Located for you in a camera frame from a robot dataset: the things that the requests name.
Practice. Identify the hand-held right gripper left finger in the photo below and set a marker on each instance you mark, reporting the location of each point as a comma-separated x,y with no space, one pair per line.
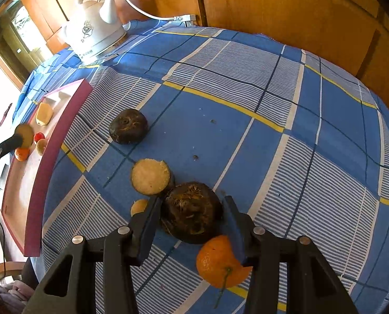
147,232

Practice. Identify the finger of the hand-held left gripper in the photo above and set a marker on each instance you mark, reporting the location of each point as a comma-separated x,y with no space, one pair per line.
1,152

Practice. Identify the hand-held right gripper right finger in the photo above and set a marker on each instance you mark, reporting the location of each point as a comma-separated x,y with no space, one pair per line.
243,235

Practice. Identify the orange mandarin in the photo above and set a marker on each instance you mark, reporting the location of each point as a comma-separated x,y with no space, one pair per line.
22,154
217,265

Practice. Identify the small tan longan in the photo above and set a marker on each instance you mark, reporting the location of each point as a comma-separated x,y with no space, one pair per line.
41,146
138,206

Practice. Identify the halved dark water chestnut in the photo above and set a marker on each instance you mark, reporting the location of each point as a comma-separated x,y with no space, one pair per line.
27,134
150,176

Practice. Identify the red cherry tomato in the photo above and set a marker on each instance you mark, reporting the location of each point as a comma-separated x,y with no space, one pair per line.
39,136

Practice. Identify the rooty dark water chestnut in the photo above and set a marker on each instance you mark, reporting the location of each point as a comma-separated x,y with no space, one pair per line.
191,212

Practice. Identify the pink cardboard tray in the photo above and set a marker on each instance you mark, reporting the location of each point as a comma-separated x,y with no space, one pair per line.
50,170

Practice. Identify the pale yellow potato chunk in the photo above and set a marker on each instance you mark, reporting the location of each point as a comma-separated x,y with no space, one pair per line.
44,114

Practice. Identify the smooth dark water chestnut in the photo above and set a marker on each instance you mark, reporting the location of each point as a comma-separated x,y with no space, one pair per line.
128,126

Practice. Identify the wooden door with glass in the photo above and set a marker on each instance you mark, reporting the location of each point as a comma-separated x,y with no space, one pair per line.
21,39

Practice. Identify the curved wooden chair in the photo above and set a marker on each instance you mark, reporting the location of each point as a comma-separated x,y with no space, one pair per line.
1,270

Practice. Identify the blue plaid tablecloth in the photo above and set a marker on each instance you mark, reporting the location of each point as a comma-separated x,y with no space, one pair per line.
214,104

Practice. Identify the grey pink cloth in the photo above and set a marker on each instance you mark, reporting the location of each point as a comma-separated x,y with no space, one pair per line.
11,296

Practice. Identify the white floral electric kettle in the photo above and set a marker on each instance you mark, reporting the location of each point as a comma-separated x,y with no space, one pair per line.
93,36

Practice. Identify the wooden panelled wardrobe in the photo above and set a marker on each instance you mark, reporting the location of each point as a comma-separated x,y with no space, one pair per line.
279,16

